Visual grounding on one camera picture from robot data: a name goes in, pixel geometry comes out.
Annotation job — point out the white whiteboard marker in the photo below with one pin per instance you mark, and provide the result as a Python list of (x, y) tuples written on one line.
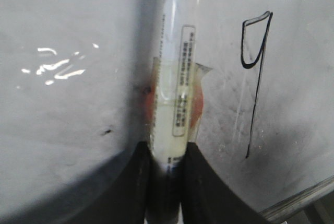
[(173, 75)]

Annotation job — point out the white whiteboard with aluminium frame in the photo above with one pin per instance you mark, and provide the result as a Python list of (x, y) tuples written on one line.
[(73, 83)]

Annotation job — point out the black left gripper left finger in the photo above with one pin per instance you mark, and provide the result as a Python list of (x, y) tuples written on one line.
[(115, 193)]

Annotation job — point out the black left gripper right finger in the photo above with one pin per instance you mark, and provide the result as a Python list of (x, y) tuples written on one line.
[(206, 198)]

